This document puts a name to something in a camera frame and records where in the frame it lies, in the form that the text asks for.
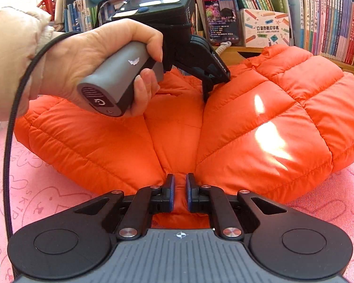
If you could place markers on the wooden drawer organizer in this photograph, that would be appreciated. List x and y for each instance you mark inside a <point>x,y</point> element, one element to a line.
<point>350,67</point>

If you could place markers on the black smartphone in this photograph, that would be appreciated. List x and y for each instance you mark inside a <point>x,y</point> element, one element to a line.
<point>221,14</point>

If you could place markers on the person's left hand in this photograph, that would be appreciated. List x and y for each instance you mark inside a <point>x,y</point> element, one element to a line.
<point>85,53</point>

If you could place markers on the person's left forearm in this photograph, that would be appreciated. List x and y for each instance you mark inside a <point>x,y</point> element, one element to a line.
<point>11,59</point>

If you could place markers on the red mesh basket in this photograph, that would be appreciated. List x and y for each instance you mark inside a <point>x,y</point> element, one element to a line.
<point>47,3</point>

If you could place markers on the row of blue green books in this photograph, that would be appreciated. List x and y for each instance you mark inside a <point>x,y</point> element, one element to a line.
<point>79,16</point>

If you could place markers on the row of pastel thin books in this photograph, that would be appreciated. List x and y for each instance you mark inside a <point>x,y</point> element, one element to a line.
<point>333,23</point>

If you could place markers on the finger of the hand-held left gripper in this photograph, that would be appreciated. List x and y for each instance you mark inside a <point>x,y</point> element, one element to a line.
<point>207,90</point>

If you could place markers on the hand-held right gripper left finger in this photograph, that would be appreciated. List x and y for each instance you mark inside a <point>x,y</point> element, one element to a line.
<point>171,193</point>

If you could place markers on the grey upright panel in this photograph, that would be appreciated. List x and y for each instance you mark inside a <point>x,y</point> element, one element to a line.
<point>60,0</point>

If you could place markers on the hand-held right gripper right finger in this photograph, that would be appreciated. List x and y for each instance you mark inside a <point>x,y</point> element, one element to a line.
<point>189,193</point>

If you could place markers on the pink bunny print towel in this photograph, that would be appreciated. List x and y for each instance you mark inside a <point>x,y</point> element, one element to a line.
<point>47,194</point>

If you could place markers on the orange puffer jacket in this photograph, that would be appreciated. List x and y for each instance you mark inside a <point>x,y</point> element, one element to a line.
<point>253,141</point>

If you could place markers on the white pencil print box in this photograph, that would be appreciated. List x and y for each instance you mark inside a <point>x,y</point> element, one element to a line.
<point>265,28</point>

